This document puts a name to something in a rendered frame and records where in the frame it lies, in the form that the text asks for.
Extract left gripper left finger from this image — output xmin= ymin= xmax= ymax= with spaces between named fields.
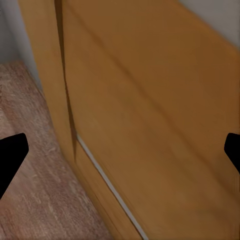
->
xmin=0 ymin=133 xmax=29 ymax=199

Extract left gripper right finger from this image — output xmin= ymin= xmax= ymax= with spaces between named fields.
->
xmin=224 ymin=133 xmax=240 ymax=173

